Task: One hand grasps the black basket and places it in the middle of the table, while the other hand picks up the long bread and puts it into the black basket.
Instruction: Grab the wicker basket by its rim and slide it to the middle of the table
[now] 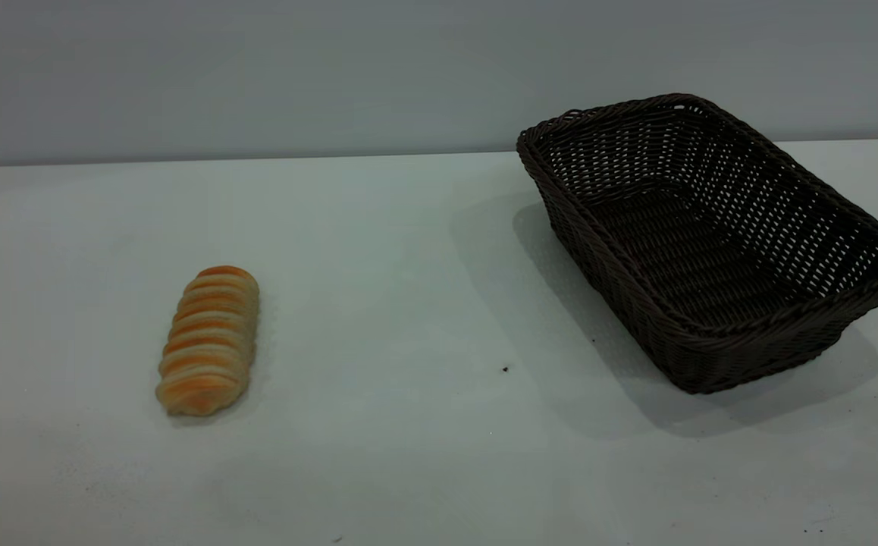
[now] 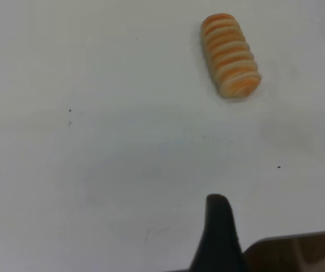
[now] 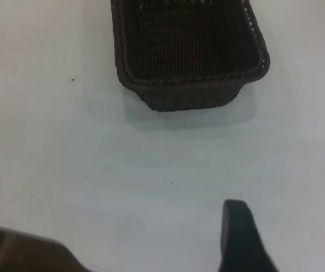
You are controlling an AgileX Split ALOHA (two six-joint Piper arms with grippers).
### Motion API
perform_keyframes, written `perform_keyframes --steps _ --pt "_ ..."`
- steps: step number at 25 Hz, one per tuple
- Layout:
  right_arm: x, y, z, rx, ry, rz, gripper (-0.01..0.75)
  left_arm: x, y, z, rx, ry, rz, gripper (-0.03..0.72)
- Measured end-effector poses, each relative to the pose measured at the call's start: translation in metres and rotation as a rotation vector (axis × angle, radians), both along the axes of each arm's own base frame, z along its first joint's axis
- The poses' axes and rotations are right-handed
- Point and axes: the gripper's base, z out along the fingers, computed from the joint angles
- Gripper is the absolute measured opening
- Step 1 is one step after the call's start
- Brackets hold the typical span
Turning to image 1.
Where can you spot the striped orange bread loaf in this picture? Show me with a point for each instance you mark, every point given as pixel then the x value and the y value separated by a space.
pixel 210 341

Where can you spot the dark brown woven wicker basket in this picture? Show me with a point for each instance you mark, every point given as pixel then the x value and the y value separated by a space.
pixel 682 250

